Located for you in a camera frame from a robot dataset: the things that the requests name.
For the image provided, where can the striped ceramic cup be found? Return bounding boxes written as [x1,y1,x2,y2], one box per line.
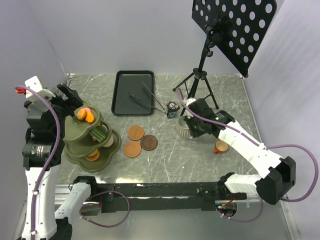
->
[175,116,192,139]

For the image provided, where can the orange star cookie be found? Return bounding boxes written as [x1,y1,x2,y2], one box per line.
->
[85,112,96,124]

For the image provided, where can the green layered cake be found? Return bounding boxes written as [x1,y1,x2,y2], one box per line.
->
[89,127,107,143]

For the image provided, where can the dark brown coaster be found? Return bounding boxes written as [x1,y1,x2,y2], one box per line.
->
[140,135,158,151]

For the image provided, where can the white cream donut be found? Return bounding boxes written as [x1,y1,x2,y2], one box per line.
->
[103,136,114,148]

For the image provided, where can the orange donut front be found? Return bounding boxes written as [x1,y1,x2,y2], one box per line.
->
[85,152,100,162]

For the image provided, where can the orange donut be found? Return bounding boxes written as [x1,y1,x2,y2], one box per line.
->
[89,148,99,156]
[85,152,100,162]

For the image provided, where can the orange coaster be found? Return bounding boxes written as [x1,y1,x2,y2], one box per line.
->
[127,125,145,141]
[124,141,142,158]

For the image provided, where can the metal tongs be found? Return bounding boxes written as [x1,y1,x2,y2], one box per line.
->
[127,82,167,114]

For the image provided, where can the black serving tray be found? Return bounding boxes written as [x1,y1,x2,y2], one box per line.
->
[111,70,155,116]

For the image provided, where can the orange coaster front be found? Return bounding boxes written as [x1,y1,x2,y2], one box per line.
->
[124,141,142,158]

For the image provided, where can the orange round cookie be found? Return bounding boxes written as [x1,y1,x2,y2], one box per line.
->
[76,108,87,121]

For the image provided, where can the orange donut back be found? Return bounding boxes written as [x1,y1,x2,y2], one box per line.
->
[89,148,99,156]

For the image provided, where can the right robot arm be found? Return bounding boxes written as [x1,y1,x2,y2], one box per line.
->
[184,98,296,205]

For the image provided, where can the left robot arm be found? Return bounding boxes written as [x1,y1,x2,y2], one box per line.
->
[15,78,99,240]

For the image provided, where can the black mesh microphone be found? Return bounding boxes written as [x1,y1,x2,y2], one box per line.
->
[49,87,61,96]

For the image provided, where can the black cartoon figurine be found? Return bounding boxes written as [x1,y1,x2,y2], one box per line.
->
[166,101,180,119]

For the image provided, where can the small copper cup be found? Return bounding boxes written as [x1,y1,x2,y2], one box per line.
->
[213,140,229,154]

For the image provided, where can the green three-tier serving stand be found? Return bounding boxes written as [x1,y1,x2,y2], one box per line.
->
[63,99,122,173]

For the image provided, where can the black music stand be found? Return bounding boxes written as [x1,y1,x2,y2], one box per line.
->
[186,0,277,98]

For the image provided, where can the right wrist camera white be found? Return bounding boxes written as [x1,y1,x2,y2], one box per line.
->
[184,97,196,119]

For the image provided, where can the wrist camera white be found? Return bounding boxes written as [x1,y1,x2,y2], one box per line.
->
[24,76,56,102]
[184,97,196,119]

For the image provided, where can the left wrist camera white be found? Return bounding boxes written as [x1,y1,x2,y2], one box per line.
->
[24,76,56,102]

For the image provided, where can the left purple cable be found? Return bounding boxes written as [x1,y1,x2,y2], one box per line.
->
[14,85,61,240]

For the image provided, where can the black base frame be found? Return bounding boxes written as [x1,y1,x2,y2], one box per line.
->
[74,176,248,217]

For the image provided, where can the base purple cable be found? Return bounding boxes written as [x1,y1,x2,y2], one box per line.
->
[78,191,131,228]

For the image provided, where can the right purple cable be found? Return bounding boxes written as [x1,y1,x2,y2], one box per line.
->
[176,87,320,223]

